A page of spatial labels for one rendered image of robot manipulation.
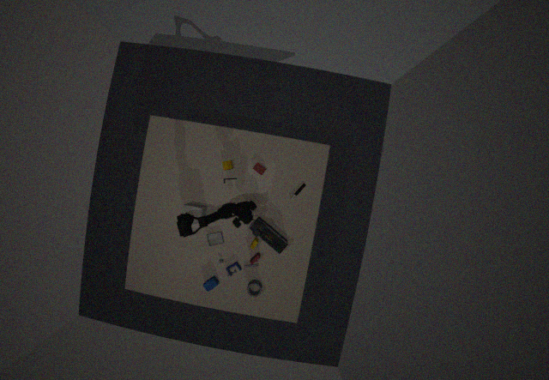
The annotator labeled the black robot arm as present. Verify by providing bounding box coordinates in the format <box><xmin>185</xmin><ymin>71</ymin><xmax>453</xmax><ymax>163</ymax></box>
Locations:
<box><xmin>177</xmin><ymin>202</ymin><xmax>252</xmax><ymax>237</ymax></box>

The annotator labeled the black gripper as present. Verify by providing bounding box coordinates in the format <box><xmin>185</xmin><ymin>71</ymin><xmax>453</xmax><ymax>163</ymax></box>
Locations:
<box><xmin>232</xmin><ymin>201</ymin><xmax>256</xmax><ymax>227</ymax></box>

